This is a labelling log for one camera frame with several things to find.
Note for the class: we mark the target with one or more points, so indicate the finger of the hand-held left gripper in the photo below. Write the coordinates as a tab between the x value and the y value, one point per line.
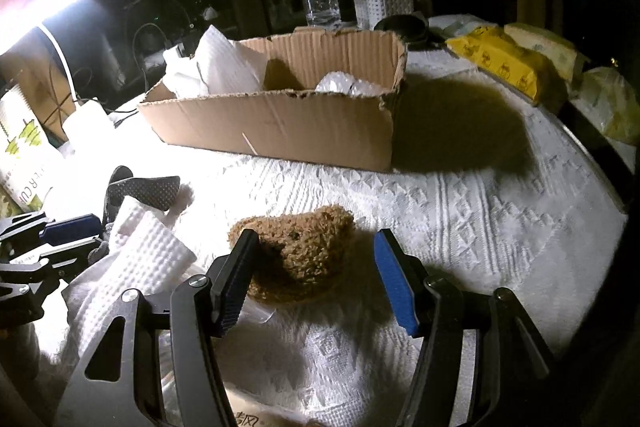
65	255
70	225

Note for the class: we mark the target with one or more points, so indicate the yellowish plastic bag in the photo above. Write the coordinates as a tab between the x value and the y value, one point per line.
610	102

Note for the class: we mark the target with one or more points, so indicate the white charger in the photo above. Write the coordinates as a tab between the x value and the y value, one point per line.
87	122

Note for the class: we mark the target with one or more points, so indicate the black round lid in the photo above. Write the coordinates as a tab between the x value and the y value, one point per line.
400	27

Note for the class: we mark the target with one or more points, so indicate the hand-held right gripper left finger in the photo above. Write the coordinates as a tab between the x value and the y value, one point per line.
234	283

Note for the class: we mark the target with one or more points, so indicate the white desk lamp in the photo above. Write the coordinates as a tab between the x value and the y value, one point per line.
50	2

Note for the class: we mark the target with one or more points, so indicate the crumpled white paper sheet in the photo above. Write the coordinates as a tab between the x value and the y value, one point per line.
220	62

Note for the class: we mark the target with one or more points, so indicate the clear bubble wrap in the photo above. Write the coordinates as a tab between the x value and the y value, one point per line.
340	84

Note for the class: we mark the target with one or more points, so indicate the cardboard box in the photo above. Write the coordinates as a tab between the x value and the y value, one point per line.
280	127

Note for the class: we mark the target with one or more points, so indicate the brown plush toy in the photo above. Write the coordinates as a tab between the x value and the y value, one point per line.
305	252

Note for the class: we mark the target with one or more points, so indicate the clear plastic package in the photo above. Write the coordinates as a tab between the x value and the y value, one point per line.
250	414

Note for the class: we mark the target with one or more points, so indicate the pale yellow tissue pack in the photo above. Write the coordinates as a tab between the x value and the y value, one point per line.
545	44

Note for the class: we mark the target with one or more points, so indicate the green printed paper pack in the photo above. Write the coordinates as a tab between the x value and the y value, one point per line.
20	142

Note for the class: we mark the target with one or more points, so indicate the white wrapped packets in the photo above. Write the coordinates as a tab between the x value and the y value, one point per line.
465	26

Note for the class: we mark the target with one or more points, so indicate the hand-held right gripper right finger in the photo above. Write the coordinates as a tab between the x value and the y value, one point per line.
395	287

